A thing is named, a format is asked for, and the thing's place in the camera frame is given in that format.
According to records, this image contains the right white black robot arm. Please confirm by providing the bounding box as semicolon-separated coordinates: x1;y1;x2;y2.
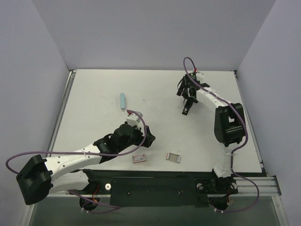
176;72;246;193

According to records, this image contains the red white staple box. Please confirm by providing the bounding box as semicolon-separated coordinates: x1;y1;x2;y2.
132;154;147;163

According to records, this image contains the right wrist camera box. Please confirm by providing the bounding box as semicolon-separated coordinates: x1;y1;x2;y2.
196;72;205;83

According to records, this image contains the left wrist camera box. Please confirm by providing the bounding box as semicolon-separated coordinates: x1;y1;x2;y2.
127;113;143;127

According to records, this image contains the open staple box tray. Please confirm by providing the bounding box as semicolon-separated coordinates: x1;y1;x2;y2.
166;153;181;163

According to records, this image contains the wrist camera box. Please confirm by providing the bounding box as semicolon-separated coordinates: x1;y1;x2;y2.
196;72;205;83
127;113;143;127

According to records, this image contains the light blue white stapler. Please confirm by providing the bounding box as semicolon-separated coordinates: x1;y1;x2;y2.
119;93;126;111

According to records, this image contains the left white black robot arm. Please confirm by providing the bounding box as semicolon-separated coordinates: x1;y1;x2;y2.
16;123;156;205

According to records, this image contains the aluminium frame rail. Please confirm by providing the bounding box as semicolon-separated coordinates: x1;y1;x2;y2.
235;176;282;196

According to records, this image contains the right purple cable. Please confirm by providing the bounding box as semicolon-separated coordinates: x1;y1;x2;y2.
182;56;261;214

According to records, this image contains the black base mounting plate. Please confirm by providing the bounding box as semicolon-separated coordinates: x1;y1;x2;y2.
79;169;238;207

